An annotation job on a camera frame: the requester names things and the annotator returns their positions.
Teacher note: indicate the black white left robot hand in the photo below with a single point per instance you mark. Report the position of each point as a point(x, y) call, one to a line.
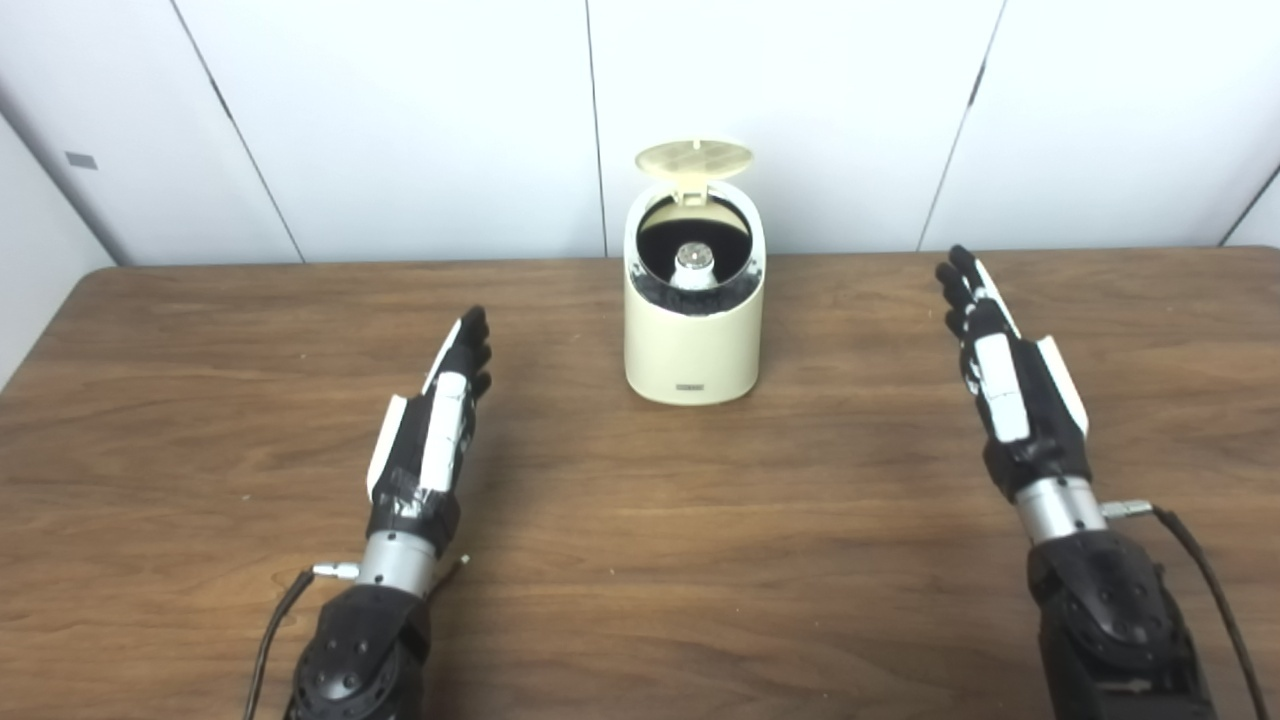
point(425, 470)

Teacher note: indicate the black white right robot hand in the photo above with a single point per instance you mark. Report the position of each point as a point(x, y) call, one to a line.
point(1025, 410)

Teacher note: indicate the small white plastic bottle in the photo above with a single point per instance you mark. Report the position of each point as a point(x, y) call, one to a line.
point(695, 268)

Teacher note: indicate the cream round bin lid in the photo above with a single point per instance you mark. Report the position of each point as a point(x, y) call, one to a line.
point(693, 160)

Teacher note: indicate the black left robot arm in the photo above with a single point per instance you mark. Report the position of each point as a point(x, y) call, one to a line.
point(365, 650)

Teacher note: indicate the cream-colored round bin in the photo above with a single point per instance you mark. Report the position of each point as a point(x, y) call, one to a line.
point(692, 350)

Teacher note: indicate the black bin liner bag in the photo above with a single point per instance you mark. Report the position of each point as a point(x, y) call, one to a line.
point(655, 240)

